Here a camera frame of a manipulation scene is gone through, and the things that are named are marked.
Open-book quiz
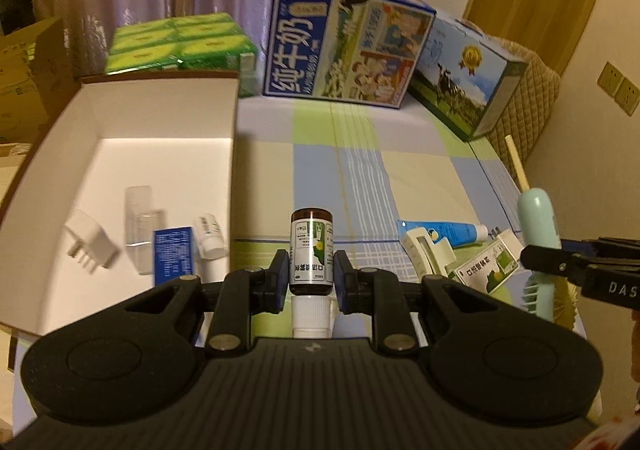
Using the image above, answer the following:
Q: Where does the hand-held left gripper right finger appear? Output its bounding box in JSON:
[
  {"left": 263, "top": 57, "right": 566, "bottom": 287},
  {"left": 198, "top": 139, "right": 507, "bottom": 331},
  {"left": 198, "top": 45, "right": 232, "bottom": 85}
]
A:
[{"left": 334, "top": 250, "right": 506, "bottom": 358}]

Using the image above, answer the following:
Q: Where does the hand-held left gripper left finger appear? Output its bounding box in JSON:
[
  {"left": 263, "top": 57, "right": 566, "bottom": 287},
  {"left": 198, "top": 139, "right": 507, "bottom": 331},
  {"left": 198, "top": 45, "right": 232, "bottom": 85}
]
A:
[{"left": 120, "top": 250, "right": 292, "bottom": 358}]

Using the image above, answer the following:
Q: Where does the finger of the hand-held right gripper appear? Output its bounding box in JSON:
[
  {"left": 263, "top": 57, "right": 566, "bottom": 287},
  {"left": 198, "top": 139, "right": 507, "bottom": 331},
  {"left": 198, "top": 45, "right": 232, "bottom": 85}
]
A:
[
  {"left": 520, "top": 244, "right": 593, "bottom": 283},
  {"left": 560, "top": 237, "right": 640, "bottom": 257}
]

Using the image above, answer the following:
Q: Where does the brown bottle with white cap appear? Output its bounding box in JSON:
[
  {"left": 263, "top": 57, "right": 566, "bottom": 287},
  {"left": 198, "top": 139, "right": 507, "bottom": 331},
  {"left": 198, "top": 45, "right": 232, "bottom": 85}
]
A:
[{"left": 289, "top": 210, "right": 335, "bottom": 338}]

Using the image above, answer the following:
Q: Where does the mint handheld fan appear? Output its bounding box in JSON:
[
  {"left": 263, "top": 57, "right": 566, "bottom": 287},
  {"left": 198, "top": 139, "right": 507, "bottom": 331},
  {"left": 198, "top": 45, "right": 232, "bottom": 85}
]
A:
[{"left": 504, "top": 135, "right": 581, "bottom": 328}]

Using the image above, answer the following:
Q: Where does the green white small box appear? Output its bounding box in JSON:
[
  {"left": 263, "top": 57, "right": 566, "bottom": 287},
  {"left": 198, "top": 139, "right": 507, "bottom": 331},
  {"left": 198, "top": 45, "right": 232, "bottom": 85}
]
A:
[{"left": 447, "top": 235, "right": 526, "bottom": 293}]

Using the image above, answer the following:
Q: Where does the small white bottle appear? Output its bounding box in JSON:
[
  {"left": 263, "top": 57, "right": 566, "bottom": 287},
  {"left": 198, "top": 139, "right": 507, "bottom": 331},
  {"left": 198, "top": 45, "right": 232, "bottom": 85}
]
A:
[{"left": 194, "top": 212, "right": 228, "bottom": 261}]

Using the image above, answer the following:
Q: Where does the white plastic clip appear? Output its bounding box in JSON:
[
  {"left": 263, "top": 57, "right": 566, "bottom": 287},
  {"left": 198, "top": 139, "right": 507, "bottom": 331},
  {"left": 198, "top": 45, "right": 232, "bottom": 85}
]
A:
[{"left": 404, "top": 226, "right": 458, "bottom": 278}]

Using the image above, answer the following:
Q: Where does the blue cream tube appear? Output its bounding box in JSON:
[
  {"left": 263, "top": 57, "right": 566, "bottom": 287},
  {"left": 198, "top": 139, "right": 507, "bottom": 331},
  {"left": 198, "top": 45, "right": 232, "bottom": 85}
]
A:
[{"left": 397, "top": 220, "right": 488, "bottom": 248}]

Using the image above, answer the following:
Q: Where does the long blue box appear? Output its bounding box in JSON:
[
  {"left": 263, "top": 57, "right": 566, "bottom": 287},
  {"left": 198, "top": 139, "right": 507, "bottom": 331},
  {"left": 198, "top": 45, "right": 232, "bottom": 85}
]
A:
[{"left": 152, "top": 227, "right": 197, "bottom": 291}]

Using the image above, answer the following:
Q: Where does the clear bottle with blue label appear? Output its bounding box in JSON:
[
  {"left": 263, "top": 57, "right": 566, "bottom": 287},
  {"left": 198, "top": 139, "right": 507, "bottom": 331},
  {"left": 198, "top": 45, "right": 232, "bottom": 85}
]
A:
[{"left": 122, "top": 186, "right": 168, "bottom": 275}]

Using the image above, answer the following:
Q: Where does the white plug adapter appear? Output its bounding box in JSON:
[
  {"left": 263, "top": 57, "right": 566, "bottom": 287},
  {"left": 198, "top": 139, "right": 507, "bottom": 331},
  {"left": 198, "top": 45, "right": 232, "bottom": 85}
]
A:
[{"left": 64, "top": 210, "right": 121, "bottom": 275}]

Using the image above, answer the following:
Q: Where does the white cardboard box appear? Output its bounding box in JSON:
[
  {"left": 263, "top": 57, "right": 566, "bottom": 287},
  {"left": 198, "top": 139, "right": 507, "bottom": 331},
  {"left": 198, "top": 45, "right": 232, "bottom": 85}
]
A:
[{"left": 0, "top": 71, "right": 242, "bottom": 338}]

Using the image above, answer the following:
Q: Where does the checked tablecloth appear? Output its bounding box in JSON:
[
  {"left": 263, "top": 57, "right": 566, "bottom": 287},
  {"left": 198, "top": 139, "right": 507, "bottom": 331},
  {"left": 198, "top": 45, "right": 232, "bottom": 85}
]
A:
[{"left": 197, "top": 97, "right": 586, "bottom": 346}]

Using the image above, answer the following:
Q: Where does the red patterned white cloth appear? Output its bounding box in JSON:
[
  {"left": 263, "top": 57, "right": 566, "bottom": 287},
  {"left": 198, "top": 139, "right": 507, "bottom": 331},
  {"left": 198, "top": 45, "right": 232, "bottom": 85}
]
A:
[{"left": 587, "top": 412, "right": 640, "bottom": 450}]

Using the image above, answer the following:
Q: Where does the quilted beige chair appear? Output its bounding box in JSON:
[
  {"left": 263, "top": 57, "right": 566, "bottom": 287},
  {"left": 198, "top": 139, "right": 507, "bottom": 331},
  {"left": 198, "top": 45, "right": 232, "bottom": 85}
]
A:
[{"left": 472, "top": 20, "right": 561, "bottom": 165}]

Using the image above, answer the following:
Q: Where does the green white cow-print carton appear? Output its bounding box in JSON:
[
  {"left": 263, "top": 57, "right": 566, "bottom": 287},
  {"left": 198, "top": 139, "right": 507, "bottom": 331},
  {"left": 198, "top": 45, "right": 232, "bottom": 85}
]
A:
[{"left": 407, "top": 12, "right": 528, "bottom": 143}]

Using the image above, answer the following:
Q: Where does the blue printed milk carton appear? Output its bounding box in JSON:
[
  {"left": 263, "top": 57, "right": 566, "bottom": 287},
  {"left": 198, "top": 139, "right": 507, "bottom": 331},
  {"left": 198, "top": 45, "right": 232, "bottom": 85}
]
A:
[{"left": 262, "top": 0, "right": 436, "bottom": 108}]

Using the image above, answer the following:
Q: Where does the pack of green tissue packets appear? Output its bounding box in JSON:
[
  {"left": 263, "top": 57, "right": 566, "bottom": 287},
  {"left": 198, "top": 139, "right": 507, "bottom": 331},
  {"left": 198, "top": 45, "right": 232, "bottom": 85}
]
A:
[{"left": 105, "top": 12, "right": 258, "bottom": 98}]

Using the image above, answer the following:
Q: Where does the brown cardboard carton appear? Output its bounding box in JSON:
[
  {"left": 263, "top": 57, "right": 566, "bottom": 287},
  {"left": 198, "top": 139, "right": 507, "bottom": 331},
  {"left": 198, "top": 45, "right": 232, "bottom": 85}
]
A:
[{"left": 0, "top": 17, "right": 66, "bottom": 143}]

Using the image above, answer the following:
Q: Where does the beige wall socket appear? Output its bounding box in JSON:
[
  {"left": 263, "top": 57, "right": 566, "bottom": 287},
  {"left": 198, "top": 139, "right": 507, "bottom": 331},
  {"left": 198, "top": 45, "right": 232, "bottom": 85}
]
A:
[
  {"left": 597, "top": 62, "right": 626, "bottom": 98},
  {"left": 615, "top": 77, "right": 640, "bottom": 115}
]

